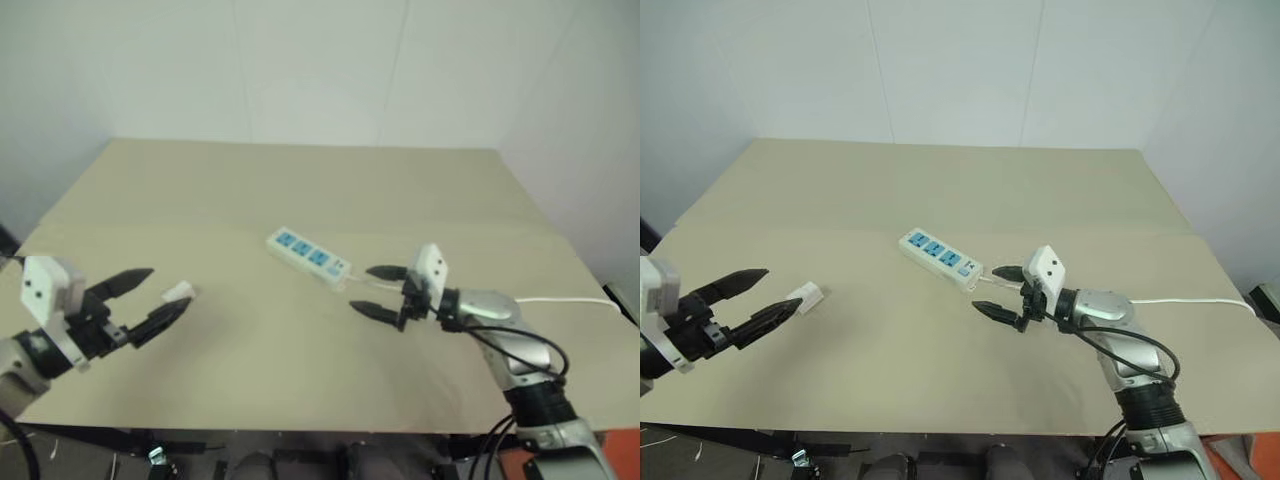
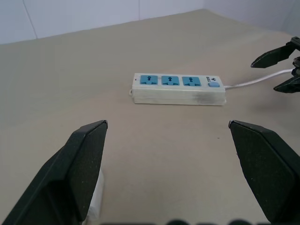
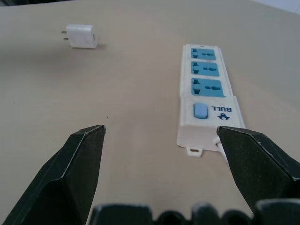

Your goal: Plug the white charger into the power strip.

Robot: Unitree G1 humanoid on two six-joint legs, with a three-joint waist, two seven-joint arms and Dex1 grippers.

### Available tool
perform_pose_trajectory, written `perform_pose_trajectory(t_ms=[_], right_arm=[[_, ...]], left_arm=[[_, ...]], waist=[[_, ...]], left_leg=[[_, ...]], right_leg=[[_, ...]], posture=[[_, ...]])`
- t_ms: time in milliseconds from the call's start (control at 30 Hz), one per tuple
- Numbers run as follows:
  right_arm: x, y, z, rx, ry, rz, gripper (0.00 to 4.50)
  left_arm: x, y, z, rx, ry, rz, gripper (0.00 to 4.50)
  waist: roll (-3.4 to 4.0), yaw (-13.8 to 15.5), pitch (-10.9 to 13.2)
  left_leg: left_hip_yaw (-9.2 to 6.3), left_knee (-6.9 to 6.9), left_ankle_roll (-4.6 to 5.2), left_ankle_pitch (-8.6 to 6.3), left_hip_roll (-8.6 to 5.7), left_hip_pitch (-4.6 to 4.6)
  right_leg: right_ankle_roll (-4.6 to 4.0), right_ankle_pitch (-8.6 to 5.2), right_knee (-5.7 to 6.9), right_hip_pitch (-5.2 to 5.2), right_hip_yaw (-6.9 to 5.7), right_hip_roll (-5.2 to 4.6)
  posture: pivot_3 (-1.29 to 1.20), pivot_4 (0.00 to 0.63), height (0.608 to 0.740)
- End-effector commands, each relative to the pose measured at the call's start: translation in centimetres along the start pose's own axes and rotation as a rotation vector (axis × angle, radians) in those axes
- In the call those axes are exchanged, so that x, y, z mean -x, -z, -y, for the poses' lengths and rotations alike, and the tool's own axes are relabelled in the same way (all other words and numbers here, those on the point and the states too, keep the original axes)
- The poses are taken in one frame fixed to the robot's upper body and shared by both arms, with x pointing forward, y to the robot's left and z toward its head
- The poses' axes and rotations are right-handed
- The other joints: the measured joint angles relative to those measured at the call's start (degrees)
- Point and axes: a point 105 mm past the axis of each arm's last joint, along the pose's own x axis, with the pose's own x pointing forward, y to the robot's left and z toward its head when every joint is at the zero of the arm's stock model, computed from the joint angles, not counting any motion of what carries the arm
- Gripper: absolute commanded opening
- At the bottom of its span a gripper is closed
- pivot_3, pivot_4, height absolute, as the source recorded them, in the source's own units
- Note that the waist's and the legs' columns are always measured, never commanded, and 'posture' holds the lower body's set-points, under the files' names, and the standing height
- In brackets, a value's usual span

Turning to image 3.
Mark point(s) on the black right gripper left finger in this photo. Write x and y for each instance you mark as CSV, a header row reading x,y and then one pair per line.
x,y
58,178

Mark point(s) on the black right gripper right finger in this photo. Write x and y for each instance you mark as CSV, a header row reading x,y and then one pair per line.
x,y
255,164

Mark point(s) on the white plug adapter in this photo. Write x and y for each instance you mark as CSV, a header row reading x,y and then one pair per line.
x,y
80,36

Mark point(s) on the white power strip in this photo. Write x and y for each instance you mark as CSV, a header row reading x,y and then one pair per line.
x,y
206,93

